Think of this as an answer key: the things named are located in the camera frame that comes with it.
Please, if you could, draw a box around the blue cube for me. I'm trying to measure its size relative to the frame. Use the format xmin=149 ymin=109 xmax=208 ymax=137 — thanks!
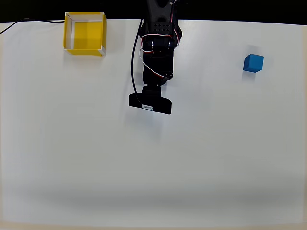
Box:
xmin=243 ymin=53 xmax=265 ymax=74

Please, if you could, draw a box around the yellow open box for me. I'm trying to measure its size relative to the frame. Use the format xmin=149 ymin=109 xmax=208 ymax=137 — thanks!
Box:
xmin=63 ymin=11 xmax=107 ymax=58

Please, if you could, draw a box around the black wide webcam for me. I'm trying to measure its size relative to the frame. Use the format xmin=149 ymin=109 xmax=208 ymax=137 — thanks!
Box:
xmin=128 ymin=85 xmax=173 ymax=115

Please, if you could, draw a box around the thin black table cable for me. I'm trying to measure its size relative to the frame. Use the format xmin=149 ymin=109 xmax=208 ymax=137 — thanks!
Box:
xmin=0 ymin=18 xmax=66 ymax=35

